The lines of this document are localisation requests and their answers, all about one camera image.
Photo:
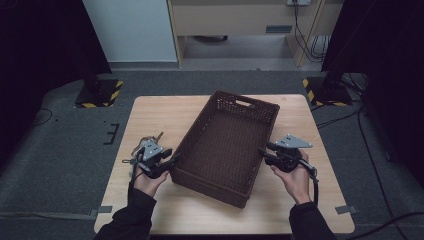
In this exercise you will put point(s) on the grey striped oven mitt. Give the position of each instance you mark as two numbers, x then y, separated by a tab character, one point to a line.
138	146

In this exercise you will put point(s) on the grey tape strip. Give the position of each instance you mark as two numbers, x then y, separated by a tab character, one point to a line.
103	210
346	209

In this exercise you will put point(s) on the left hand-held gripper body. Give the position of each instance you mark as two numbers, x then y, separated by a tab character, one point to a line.
151	160

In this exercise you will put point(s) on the black yellow-striped stand base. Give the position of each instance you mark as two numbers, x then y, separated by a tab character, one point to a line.
100	93
328	93

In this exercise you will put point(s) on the person's right hand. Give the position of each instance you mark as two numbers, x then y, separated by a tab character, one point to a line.
296	186

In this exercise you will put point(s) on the person's left hand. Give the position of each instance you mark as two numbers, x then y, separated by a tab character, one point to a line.
148	185

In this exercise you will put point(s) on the white panel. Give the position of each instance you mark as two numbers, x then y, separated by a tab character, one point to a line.
130	30

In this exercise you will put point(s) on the brown woven basket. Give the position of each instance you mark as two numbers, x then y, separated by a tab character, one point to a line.
223	150

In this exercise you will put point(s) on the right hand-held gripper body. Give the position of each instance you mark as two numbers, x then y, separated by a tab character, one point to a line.
288	158

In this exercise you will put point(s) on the beige wooden cabinet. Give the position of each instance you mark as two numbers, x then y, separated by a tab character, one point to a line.
233	18

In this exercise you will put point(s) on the black curtain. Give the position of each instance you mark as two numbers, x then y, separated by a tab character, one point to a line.
40	50
383	50

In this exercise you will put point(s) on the black floor tape mark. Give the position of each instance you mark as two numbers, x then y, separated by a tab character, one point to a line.
113	133

